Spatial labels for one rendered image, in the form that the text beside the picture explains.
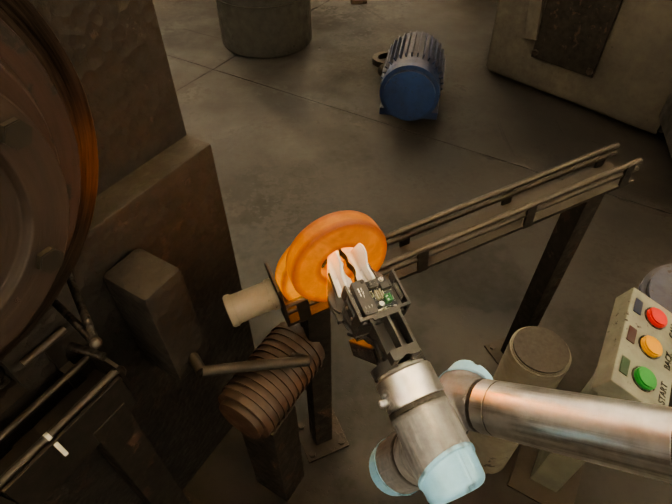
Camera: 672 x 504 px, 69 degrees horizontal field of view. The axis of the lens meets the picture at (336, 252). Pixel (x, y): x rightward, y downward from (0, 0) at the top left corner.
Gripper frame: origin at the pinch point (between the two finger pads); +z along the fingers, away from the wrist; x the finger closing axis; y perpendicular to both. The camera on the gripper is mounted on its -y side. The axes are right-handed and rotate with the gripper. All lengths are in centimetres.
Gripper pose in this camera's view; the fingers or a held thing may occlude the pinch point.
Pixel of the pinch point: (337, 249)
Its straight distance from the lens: 72.4
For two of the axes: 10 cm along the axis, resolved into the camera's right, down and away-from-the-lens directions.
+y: 0.9, -4.9, -8.7
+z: -3.9, -8.2, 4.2
